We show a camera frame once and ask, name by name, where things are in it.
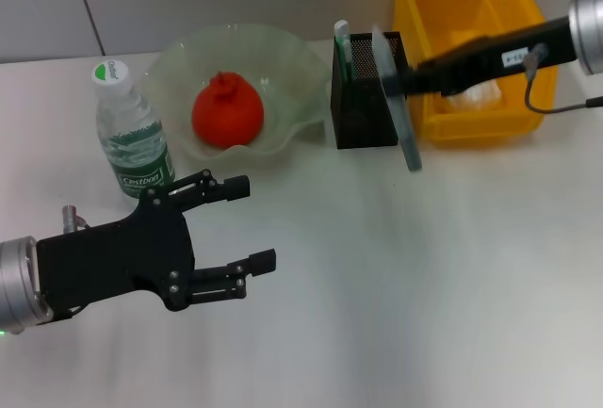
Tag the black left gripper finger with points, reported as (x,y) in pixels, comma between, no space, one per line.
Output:
(261,262)
(233,186)

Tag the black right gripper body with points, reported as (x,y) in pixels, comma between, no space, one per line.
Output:
(509,57)

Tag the green pen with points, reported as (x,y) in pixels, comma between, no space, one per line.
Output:
(346,57)

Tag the translucent wavy fruit plate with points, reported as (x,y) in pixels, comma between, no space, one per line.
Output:
(292,73)

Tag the grey marker pen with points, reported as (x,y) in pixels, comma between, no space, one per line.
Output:
(398,102)

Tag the yellow plastic bin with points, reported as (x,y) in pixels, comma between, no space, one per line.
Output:
(447,3)

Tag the black mesh pen holder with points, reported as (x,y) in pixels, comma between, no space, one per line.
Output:
(363,116)

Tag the white paper ball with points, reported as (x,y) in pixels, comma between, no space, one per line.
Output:
(476,97)

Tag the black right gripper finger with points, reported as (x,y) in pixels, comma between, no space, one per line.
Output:
(424,79)
(452,54)

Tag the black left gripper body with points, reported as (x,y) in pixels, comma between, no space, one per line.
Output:
(118,262)

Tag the clear green-label water bottle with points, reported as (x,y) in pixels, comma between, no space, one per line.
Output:
(136,144)

